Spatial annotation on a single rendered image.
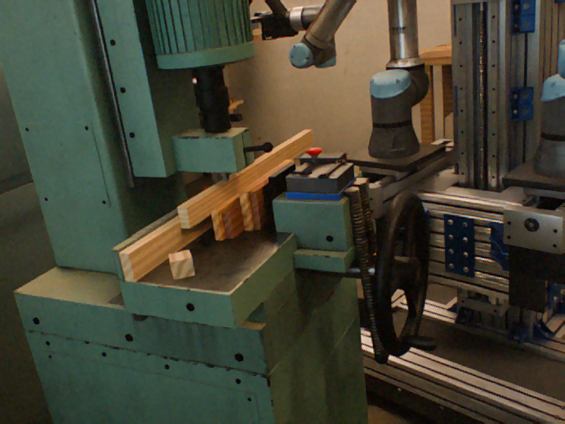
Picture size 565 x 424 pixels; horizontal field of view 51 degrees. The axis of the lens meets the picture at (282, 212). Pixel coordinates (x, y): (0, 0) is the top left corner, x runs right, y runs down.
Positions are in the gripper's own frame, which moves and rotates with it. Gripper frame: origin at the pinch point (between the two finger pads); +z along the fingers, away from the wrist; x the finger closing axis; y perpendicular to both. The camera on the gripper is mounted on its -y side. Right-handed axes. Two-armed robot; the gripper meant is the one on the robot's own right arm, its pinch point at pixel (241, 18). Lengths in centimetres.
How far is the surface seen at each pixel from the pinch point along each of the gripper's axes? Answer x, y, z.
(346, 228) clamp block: -96, 20, -77
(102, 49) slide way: -97, -14, -34
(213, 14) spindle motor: -93, -17, -57
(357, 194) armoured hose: -93, 15, -78
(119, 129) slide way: -99, 1, -34
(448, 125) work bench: 184, 111, -15
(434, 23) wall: 237, 57, 5
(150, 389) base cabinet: -119, 45, -42
